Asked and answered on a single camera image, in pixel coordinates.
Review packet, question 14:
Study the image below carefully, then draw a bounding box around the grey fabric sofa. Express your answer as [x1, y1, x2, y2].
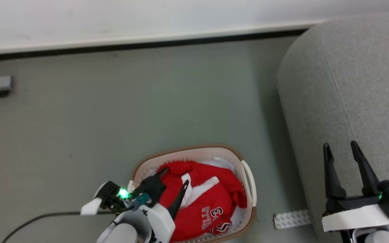
[277, 12, 389, 243]

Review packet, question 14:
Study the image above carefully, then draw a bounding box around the red garment white lettering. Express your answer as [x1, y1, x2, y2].
[157, 160, 248, 242]

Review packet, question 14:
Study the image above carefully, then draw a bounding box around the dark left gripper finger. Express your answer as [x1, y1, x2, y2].
[167, 180, 190, 220]
[140, 168, 167, 207]

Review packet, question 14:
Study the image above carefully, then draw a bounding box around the white laundry basket brown rim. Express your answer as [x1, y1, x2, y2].
[129, 144, 257, 243]

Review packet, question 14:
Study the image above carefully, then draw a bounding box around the thin black cable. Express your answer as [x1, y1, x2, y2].
[2, 210, 115, 243]

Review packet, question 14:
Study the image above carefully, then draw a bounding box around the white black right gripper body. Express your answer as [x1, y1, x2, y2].
[322, 194, 389, 233]

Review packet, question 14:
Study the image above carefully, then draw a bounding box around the white black skirting board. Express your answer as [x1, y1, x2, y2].
[0, 28, 309, 63]

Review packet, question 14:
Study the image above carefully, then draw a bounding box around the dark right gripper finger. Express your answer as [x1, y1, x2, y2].
[322, 143, 347, 200]
[351, 141, 381, 197]

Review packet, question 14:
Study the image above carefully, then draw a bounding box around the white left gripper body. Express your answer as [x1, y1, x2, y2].
[141, 202, 176, 243]

